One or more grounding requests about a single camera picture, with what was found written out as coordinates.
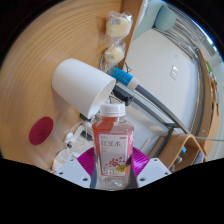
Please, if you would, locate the white cable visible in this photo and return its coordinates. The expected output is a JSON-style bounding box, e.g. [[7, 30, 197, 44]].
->
[[63, 121, 93, 149]]

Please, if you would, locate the black cylindrical device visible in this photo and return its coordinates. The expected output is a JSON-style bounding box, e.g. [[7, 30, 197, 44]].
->
[[111, 89, 134, 107]]

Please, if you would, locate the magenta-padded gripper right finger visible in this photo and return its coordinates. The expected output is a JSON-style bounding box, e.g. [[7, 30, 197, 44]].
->
[[129, 147, 173, 189]]

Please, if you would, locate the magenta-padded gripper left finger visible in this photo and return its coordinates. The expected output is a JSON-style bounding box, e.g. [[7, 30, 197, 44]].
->
[[55, 147, 100, 190]]

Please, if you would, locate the wooden wall shelf unit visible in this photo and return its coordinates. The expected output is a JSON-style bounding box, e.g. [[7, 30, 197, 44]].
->
[[148, 131, 206, 173]]

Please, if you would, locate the white wall switch plate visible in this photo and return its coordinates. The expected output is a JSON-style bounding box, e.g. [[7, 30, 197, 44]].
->
[[169, 65, 181, 81]]

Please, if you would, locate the bed with light bedding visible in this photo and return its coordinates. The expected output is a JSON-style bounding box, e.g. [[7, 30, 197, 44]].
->
[[133, 0, 161, 41]]

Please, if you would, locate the flat round red coaster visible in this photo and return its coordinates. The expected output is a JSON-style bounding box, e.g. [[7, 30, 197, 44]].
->
[[28, 116, 55, 146]]

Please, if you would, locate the white paper cup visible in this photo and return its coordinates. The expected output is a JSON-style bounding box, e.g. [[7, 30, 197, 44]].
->
[[51, 58, 117, 119]]

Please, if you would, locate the clear drink bottle pink label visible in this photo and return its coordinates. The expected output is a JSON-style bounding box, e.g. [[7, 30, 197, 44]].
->
[[91, 102, 135, 191]]

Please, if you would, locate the teal pillow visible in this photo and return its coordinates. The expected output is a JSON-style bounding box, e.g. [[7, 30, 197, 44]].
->
[[153, 3, 177, 32]]

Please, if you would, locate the grey metal desk frame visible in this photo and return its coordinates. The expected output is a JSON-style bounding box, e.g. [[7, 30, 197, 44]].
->
[[113, 28, 205, 158]]

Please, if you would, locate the long wooden wall shelf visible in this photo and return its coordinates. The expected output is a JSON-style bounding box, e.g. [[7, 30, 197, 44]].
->
[[194, 48, 221, 158]]

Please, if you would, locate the plastic-wrapped yellow bun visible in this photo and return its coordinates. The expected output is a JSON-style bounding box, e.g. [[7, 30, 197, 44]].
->
[[101, 41, 127, 66], [105, 10, 133, 39]]

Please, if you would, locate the blue tube with white cap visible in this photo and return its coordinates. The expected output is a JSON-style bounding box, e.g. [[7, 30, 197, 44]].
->
[[108, 66, 140, 91]]

